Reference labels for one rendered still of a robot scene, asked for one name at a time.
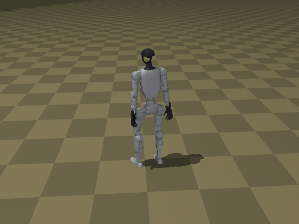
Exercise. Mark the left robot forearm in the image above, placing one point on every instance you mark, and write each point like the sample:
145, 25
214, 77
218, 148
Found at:
133, 103

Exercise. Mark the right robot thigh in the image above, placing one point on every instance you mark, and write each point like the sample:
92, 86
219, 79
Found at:
158, 117

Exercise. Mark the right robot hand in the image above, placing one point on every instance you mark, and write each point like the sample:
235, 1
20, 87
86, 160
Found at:
169, 112

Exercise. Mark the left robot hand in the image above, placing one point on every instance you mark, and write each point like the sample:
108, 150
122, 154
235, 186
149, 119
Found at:
133, 118

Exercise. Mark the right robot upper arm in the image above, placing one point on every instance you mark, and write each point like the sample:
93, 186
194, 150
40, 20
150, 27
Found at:
164, 86

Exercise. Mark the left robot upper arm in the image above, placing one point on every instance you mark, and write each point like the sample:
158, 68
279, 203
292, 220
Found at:
135, 76

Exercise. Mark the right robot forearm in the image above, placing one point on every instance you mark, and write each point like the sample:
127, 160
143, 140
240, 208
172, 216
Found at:
166, 97

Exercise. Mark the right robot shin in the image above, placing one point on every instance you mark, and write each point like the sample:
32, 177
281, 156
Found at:
159, 145

